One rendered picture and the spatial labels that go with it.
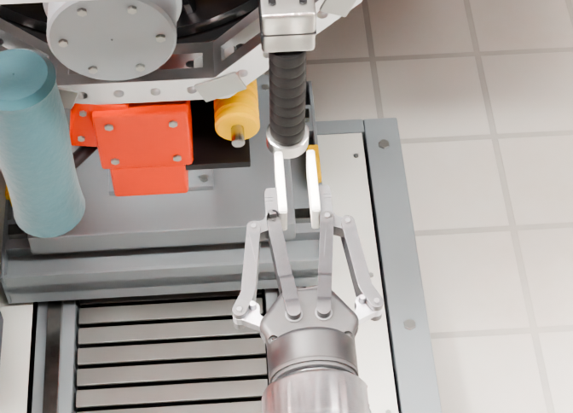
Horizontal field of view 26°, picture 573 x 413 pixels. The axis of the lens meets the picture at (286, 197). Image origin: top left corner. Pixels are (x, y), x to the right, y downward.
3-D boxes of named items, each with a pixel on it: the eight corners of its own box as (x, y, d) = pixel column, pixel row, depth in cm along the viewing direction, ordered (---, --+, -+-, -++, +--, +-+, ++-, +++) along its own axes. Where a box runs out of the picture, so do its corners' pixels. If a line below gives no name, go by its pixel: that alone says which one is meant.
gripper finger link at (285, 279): (304, 336, 108) (288, 340, 108) (278, 231, 114) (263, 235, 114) (304, 313, 105) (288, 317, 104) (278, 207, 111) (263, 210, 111)
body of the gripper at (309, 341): (263, 410, 106) (257, 316, 111) (363, 404, 106) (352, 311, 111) (263, 369, 100) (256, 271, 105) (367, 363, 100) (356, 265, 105)
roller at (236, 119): (250, -7, 178) (249, -37, 173) (261, 156, 161) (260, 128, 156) (209, -5, 178) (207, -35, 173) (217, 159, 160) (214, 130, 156)
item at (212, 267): (310, 113, 217) (311, 75, 209) (328, 288, 196) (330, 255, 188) (22, 127, 215) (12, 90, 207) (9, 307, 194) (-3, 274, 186)
